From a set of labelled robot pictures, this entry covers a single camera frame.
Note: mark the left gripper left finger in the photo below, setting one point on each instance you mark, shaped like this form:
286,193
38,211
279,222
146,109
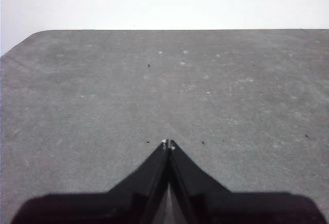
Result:
128,203

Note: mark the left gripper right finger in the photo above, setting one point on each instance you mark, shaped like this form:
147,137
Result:
213,206

